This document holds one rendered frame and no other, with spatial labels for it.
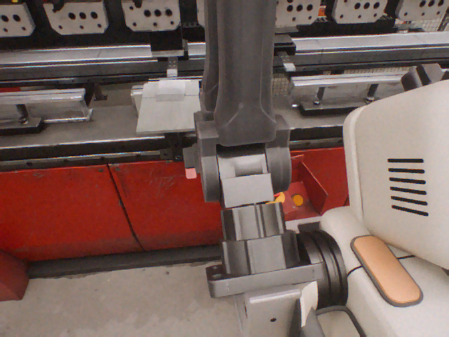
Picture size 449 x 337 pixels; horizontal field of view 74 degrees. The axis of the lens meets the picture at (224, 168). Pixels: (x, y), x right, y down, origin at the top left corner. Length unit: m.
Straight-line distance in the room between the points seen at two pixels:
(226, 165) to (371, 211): 0.15
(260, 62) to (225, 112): 0.06
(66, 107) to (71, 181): 0.27
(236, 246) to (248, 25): 0.21
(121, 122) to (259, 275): 0.89
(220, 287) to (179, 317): 1.29
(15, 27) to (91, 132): 0.35
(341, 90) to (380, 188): 0.90
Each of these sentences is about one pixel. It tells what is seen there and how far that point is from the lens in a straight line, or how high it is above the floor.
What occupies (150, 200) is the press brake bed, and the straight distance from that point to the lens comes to 1.25.
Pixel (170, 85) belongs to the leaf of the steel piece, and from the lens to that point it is 1.02.
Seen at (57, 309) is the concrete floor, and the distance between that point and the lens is 1.78.
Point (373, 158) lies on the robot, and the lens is 0.32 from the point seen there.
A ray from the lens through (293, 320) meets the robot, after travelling 0.33.
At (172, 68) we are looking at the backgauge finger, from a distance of 1.12.
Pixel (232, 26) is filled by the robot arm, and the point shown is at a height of 1.40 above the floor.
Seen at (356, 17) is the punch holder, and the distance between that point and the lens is 1.06.
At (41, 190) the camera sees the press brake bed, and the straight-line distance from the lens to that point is 1.29.
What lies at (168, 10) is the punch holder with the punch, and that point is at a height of 1.22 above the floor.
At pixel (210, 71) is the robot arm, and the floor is 1.31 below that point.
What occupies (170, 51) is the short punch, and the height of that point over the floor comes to 1.10.
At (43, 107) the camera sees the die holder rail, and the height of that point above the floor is 0.94.
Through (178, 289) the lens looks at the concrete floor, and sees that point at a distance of 1.64.
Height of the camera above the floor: 1.49
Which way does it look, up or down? 45 degrees down
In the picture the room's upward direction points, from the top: straight up
